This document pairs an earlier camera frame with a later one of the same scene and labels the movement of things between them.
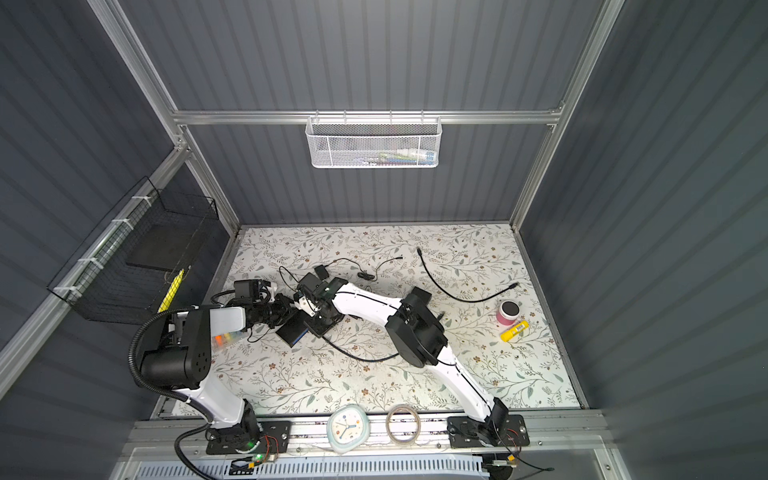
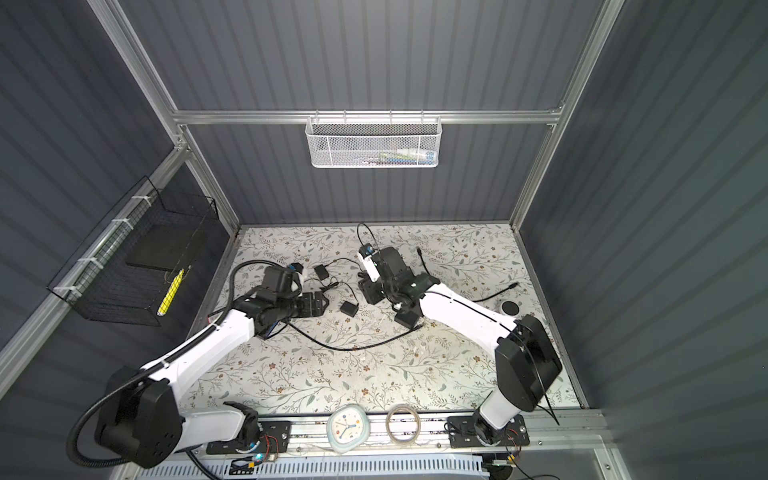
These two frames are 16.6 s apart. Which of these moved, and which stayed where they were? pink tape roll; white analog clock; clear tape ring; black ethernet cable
Moved: black ethernet cable
Stayed: pink tape roll; clear tape ring; white analog clock
